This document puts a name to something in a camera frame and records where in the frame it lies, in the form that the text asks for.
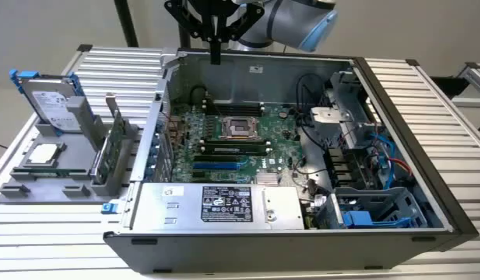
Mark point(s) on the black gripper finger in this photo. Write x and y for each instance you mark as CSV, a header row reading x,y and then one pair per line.
x,y
243,14
186,14

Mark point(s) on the green graphics card black shroud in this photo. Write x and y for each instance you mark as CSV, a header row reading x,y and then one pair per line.
x,y
116,140

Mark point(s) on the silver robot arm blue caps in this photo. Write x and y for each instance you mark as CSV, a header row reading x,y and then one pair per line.
x,y
286,23

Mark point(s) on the black stand pole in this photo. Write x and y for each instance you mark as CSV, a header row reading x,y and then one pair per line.
x,y
184,38
126,23

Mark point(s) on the black RAM slot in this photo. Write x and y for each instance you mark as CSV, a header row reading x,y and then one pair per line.
x,y
235,105
235,143
235,102
235,140
235,108
235,112

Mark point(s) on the silver coin battery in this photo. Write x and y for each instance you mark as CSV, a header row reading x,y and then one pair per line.
x,y
283,113

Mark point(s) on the blue slot cover clip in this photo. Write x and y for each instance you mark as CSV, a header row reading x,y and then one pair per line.
x,y
151,167
154,152
160,125
156,140
148,175

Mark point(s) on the silver metal drive cage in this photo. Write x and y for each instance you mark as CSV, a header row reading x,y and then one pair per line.
x,y
352,93

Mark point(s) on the CPU socket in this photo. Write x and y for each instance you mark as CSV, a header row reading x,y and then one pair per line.
x,y
238,128

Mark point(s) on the green motherboard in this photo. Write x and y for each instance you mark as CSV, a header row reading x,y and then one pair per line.
x,y
279,131

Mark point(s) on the hard disk in blue carrier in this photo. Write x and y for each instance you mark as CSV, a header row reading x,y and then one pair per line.
x,y
48,96

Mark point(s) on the dark RAM stick white label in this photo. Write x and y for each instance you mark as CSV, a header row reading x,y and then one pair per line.
x,y
234,150

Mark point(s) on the long black expansion slot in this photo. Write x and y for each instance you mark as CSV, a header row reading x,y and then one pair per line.
x,y
216,159

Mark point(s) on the blue expansion slot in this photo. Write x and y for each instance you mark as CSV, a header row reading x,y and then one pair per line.
x,y
216,167

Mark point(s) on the short black expansion slot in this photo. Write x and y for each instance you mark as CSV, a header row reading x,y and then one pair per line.
x,y
199,175

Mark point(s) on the silver chipset heatsink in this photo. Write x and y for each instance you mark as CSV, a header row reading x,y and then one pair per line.
x,y
270,178

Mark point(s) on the black fan housing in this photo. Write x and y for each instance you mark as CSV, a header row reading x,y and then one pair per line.
x,y
343,167

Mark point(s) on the silver CPU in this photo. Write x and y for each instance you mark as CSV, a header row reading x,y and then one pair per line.
x,y
44,153

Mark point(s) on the green RAM stick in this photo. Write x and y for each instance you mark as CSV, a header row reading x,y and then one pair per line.
x,y
48,170

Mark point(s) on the silver power supply unit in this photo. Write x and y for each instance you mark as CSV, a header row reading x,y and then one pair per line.
x,y
186,204

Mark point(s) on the blue case latch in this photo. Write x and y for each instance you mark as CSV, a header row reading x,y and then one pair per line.
x,y
108,207

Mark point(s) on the grey plastic parts rack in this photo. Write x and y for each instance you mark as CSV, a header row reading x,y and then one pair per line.
x,y
46,191

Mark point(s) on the grey plastic disk bay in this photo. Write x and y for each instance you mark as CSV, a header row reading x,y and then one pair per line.
x,y
395,198

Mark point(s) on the blue plastic bay block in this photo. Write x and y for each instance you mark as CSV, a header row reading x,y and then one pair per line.
x,y
358,219

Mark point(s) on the grey open PC case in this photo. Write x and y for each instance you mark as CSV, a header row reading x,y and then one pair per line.
x,y
263,251

